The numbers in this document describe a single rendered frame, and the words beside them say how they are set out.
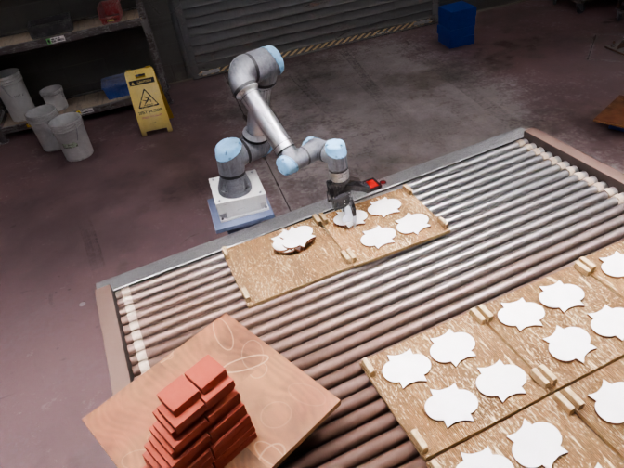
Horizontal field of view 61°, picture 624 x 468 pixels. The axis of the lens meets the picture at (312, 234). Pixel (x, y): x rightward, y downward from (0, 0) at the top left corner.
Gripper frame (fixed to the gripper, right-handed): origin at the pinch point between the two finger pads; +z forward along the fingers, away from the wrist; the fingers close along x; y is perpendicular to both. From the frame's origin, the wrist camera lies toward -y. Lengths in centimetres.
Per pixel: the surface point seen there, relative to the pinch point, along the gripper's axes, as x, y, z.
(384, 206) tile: 0.0, -15.6, 0.8
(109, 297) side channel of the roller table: -2, 97, -2
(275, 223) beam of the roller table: -17.4, 27.2, 2.8
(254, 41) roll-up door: -451, -81, 70
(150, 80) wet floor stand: -348, 48, 44
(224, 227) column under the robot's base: -33, 47, 7
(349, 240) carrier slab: 11.7, 5.9, 1.2
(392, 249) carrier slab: 24.4, -5.8, 1.5
